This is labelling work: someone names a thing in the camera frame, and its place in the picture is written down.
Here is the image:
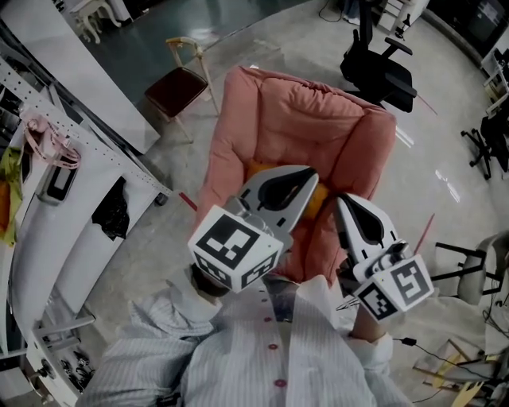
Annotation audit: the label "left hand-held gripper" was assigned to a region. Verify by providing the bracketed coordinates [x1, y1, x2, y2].
[187, 165, 319, 294]

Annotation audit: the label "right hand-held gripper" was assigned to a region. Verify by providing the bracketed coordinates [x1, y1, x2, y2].
[334, 193, 435, 322]

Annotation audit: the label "orange cushion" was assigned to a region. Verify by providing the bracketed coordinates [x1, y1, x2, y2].
[246, 157, 330, 220]

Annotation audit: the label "pink padded armchair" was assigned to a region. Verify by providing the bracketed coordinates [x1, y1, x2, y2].
[197, 65, 398, 284]

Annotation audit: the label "person's left forearm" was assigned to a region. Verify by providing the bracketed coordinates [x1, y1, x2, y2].
[130, 265, 232, 351]

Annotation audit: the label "person's right forearm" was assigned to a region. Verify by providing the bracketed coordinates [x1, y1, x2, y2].
[348, 305, 399, 382]

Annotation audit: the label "person's jeans legs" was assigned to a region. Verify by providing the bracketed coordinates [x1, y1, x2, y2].
[260, 276, 300, 324]

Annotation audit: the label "beige cloth cover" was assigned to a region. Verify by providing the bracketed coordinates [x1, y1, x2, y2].
[391, 292, 492, 359]

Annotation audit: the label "wooden chair dark red seat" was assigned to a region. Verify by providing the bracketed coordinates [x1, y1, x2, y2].
[143, 35, 220, 145]

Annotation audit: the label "black office chair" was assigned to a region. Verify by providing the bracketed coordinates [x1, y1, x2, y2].
[339, 0, 419, 115]
[460, 114, 509, 183]

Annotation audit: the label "black crumpled cloth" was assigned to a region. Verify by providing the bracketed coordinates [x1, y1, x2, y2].
[91, 176, 130, 242]

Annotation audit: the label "person's striped white shirt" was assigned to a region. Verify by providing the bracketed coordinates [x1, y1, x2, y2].
[80, 273, 415, 407]

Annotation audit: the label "white curved shelf unit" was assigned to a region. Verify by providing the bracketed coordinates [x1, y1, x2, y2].
[0, 51, 173, 359]

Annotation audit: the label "white drawer cabinet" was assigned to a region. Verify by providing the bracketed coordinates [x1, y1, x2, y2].
[373, 0, 431, 33]

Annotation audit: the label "black monitor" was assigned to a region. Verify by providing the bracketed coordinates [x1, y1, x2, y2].
[463, 0, 509, 45]

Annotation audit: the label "white carved table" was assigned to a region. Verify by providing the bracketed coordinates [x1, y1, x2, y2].
[70, 0, 123, 45]

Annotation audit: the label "yellow green cloth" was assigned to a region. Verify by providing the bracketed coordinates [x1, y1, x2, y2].
[0, 145, 25, 246]

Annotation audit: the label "white side table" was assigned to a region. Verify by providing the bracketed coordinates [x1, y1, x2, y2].
[23, 309, 97, 407]

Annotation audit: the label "grey chair with black frame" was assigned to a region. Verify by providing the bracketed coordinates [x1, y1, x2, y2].
[434, 232, 509, 306]

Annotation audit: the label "black power adapter cable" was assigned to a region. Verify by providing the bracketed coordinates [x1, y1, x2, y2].
[392, 336, 498, 378]

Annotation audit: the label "light wooden frame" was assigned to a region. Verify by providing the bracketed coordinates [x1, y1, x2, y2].
[412, 337, 503, 401]

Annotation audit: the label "pink lanyard bundle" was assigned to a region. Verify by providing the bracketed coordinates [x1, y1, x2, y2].
[19, 110, 84, 171]

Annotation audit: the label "black cable bundle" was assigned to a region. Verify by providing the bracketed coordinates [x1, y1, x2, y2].
[59, 349, 96, 385]

